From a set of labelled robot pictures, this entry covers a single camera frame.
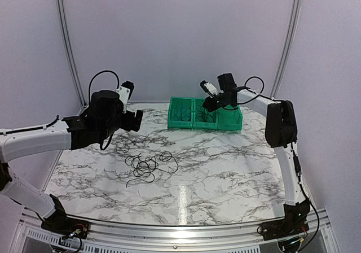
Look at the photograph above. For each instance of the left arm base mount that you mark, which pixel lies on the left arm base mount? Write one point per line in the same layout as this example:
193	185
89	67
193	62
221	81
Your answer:
66	230

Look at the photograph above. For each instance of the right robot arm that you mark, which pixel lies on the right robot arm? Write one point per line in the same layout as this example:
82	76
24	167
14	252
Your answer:
281	135

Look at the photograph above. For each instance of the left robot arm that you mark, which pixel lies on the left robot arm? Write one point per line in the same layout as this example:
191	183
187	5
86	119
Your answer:
105	114

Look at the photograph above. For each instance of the middle green storage bin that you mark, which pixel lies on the middle green storage bin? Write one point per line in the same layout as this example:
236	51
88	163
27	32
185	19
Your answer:
202	119

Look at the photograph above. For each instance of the green storage bin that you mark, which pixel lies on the green storage bin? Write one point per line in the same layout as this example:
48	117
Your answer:
202	119
180	113
230	118

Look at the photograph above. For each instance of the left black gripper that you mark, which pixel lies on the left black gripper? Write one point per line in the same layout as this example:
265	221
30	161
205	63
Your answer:
128	125

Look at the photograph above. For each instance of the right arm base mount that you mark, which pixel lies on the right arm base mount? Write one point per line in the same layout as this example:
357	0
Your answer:
281	228

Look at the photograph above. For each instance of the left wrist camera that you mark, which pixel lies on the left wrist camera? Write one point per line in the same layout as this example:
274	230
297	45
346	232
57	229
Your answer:
125	91

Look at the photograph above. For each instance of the front aluminium rail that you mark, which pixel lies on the front aluminium rail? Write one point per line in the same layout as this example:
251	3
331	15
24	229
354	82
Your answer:
117	237

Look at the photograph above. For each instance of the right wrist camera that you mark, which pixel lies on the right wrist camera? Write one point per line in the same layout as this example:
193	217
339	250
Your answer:
209	88

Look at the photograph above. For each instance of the right green storage bin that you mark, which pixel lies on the right green storage bin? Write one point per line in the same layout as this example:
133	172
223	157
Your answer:
230	118

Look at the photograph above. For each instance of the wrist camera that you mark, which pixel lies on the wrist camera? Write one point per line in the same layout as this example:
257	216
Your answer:
209	88
125	91

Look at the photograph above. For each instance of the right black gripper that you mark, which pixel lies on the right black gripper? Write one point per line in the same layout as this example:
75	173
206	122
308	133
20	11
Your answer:
210	106

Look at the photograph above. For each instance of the left green storage bin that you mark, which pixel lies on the left green storage bin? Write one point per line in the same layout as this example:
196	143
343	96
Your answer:
180	113

